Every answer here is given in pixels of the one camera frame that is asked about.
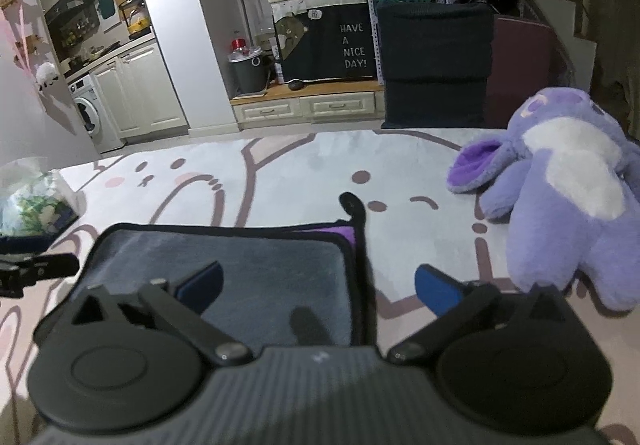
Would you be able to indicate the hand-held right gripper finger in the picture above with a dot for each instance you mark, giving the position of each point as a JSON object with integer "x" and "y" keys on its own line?
{"x": 201, "y": 284}

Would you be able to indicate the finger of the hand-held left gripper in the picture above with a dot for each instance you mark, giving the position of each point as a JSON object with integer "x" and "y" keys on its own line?
{"x": 35, "y": 269}

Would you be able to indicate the grey towel with black edge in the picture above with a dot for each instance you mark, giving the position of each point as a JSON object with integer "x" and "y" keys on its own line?
{"x": 280, "y": 285}

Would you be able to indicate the clear plastic bag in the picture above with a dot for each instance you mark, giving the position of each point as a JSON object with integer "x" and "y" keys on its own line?
{"x": 30, "y": 200}

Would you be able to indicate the printed cartoon blanket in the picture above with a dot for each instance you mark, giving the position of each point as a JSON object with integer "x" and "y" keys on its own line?
{"x": 310, "y": 175}

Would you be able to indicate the white washing machine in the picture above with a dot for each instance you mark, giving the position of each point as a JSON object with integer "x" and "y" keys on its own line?
{"x": 90, "y": 110}

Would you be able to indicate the white refrigerator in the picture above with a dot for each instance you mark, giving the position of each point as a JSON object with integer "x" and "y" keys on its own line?
{"x": 25, "y": 75}

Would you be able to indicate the white plush fridge magnet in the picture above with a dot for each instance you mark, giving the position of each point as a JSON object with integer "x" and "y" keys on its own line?
{"x": 47, "y": 75}

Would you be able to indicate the white kitchen cabinets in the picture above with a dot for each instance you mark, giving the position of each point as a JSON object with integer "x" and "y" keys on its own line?
{"x": 145, "y": 90}

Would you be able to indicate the wooden cabinet with white drawers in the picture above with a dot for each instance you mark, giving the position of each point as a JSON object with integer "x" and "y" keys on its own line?
{"x": 310, "y": 104}

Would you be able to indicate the grey bin with red lid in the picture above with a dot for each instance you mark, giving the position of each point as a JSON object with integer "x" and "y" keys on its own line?
{"x": 247, "y": 70}

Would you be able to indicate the small black object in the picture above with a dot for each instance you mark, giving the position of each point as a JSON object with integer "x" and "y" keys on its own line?
{"x": 296, "y": 85}

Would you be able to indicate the black range hood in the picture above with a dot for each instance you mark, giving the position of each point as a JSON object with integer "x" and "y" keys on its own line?
{"x": 72, "y": 20}

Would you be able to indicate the black printed cloth cover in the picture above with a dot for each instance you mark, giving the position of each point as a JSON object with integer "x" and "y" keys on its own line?
{"x": 330, "y": 50}

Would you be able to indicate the yellow kettle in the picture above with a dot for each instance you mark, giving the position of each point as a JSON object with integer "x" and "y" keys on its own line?
{"x": 137, "y": 20}

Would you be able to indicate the teal hanging board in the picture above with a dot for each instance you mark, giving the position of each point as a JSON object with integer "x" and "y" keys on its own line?
{"x": 106, "y": 1}

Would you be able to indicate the dark padded chair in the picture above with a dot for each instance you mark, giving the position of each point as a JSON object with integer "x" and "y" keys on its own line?
{"x": 434, "y": 60}

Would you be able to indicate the purple plush toy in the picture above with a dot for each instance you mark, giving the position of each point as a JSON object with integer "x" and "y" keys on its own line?
{"x": 560, "y": 205}

